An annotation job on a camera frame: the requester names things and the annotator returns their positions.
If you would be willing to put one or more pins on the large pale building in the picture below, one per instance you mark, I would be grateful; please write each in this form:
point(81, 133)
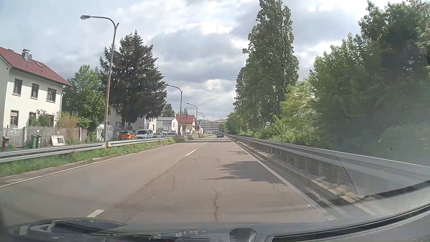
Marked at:
point(210, 126)

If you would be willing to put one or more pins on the road markings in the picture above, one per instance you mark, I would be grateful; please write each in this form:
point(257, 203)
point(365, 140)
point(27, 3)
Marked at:
point(289, 184)

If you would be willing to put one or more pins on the white van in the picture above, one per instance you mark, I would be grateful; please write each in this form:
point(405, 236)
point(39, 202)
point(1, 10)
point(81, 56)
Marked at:
point(144, 133)

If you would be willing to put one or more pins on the dark conifer tree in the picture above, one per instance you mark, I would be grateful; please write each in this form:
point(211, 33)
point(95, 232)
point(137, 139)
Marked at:
point(136, 84)

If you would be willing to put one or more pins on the car's own bonnet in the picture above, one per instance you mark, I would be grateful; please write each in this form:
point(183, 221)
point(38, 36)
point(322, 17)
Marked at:
point(134, 232)

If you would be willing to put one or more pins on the green leafy tree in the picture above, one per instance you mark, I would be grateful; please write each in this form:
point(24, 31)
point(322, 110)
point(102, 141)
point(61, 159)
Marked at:
point(85, 97)

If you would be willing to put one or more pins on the blue vehicle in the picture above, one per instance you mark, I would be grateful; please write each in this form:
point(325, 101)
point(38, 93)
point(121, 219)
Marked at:
point(219, 134)

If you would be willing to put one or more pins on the grey wooden fence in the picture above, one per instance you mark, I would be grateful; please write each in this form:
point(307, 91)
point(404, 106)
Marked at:
point(50, 134)

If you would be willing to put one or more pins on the tall grey lamp post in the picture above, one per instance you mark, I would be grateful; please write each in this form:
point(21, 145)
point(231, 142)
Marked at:
point(108, 90)

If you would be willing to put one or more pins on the tall poplar tree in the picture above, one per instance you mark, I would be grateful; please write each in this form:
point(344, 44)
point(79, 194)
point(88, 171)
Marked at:
point(268, 67)

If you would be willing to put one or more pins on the grey metal guard rail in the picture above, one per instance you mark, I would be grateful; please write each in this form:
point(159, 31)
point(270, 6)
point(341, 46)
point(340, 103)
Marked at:
point(302, 152)
point(50, 151)

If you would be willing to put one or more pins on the white board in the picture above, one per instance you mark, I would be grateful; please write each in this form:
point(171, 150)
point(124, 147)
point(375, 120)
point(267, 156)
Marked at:
point(58, 140)

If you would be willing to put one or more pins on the white house with red roof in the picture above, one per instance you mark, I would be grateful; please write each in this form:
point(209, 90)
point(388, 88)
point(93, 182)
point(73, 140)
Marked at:
point(27, 90)

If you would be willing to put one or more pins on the white building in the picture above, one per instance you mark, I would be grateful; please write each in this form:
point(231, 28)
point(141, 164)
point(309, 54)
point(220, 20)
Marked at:
point(167, 124)

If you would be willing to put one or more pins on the row of parked cars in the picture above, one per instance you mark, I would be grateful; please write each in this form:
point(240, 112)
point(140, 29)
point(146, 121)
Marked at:
point(169, 134)

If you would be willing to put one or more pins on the grey asphalt road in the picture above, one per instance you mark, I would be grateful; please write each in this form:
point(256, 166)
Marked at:
point(188, 181)

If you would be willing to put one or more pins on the row of trees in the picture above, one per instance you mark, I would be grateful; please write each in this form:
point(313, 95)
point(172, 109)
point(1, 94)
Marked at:
point(369, 94)

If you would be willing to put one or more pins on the green waste bin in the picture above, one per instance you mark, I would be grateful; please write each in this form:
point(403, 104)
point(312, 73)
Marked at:
point(35, 141)

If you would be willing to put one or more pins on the dark waste bin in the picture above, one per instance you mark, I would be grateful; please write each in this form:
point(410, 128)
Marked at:
point(5, 142)

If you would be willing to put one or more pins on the orange car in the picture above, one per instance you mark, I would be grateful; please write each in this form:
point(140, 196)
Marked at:
point(127, 135)

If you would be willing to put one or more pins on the grass verge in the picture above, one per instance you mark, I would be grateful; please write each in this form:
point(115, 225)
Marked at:
point(77, 156)

